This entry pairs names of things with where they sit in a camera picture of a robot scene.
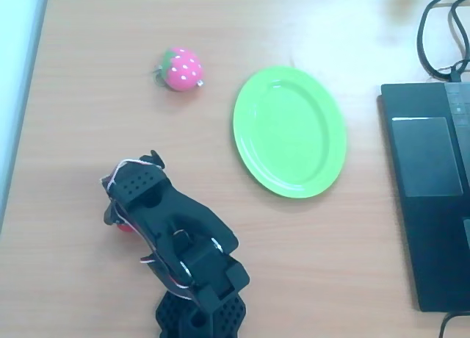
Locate thin black cable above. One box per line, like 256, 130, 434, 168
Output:
448, 0, 470, 60

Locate thick black cable with plug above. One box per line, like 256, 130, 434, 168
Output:
416, 0, 470, 82

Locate metal keyring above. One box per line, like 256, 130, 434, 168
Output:
149, 64, 166, 87

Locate pink toy strawberry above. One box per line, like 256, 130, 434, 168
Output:
160, 46, 206, 93

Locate black laptop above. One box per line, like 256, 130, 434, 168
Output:
377, 81, 470, 313

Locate short black cable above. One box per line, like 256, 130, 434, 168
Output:
438, 311, 470, 338

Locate green oval plate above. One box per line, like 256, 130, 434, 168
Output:
232, 65, 348, 199

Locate white arm wires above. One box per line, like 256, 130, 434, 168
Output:
101, 159, 195, 298

